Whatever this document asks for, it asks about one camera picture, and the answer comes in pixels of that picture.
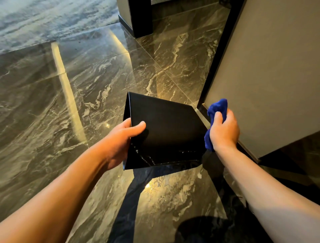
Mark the person's right hand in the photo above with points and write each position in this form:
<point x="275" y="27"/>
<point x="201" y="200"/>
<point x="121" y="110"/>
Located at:
<point x="225" y="135"/>

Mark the person's left hand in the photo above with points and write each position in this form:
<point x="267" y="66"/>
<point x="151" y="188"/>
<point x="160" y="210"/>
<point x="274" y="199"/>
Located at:
<point x="116" y="145"/>

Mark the blue cleaning cloth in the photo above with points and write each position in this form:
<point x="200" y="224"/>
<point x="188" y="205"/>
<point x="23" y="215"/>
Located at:
<point x="218" y="106"/>

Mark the black square waste bin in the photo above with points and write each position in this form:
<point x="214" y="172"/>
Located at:
<point x="172" y="135"/>

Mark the person's left forearm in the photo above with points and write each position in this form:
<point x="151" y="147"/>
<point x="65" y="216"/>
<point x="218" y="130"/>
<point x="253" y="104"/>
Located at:
<point x="57" y="200"/>

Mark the person's right forearm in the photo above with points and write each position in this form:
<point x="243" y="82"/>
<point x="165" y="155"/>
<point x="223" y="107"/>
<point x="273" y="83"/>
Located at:
<point x="270" y="200"/>

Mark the grey patterned carpet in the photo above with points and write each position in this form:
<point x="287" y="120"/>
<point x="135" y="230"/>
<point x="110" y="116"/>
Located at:
<point x="50" y="20"/>

